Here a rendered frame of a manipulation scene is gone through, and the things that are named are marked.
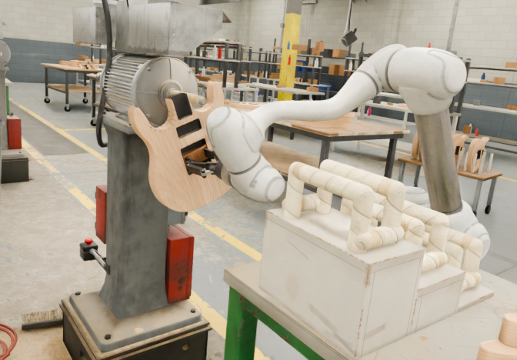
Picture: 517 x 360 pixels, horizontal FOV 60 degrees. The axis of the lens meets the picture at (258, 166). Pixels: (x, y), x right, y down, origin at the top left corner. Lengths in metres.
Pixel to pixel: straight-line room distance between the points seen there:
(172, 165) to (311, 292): 0.80
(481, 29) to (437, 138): 11.86
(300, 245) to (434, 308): 0.29
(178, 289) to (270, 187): 1.02
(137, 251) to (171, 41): 0.95
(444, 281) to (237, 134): 0.58
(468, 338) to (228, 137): 0.68
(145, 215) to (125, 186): 0.16
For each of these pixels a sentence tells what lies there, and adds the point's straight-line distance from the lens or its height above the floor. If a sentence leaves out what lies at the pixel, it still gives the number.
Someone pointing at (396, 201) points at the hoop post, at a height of 1.18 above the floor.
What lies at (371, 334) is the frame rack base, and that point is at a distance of 0.82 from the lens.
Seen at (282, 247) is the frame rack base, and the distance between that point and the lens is 0.88.
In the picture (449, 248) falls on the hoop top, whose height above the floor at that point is 1.04.
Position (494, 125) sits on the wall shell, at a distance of 12.89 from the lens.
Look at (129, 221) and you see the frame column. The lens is 1.88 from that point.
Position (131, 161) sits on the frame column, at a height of 0.97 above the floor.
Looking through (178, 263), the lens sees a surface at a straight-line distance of 2.04.
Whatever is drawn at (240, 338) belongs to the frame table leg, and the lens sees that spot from 1.09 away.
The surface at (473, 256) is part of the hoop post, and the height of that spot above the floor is 1.02.
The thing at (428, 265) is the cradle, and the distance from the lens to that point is 0.93.
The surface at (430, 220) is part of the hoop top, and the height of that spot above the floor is 1.12.
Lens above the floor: 1.39
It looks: 13 degrees down
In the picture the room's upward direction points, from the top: 5 degrees clockwise
